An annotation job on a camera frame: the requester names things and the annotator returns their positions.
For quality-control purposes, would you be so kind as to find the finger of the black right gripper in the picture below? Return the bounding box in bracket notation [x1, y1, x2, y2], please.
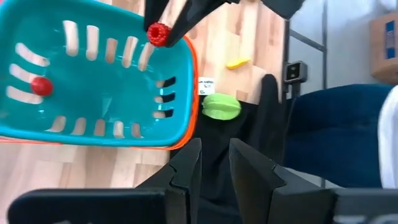
[144, 0, 171, 32]
[164, 0, 241, 49]

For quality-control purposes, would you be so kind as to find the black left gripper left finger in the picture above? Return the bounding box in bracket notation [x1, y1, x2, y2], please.
[135, 138, 203, 224]

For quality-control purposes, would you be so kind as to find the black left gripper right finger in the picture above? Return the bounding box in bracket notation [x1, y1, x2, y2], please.
[228, 138, 336, 224]

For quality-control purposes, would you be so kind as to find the red toy raspberry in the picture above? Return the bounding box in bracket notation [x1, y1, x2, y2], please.
[146, 22, 172, 48]

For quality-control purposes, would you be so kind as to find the yellow toy banana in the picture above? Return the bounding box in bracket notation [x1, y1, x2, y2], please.
[226, 57, 252, 70]

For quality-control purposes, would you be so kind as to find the light green ridged toy fruit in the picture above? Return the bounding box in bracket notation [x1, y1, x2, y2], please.
[201, 92, 243, 121]

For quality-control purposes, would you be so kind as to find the red toy cherry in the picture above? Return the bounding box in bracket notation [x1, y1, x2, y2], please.
[30, 77, 54, 96]

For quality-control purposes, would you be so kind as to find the black cloth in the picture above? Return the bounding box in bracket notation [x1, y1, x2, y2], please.
[169, 73, 289, 224]

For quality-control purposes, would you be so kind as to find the black metal stand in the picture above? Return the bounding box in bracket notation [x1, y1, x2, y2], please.
[288, 0, 328, 91]

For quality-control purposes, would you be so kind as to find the white handwritten paper tag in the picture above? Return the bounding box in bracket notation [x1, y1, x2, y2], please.
[198, 77, 216, 96]

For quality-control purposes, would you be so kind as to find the blue chair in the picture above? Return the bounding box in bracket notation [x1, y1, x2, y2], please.
[284, 83, 394, 189]

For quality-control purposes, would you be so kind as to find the teal plastic basket orange rim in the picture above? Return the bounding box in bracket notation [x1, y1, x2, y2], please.
[0, 0, 200, 152]

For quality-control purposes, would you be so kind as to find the cardboard box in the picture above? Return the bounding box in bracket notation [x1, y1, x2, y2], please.
[369, 12, 398, 85]

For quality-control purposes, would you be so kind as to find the white rounded object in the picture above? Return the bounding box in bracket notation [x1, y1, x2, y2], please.
[377, 86, 398, 189]

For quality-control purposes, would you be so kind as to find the black table-level camera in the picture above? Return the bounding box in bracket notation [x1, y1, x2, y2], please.
[284, 60, 308, 85]

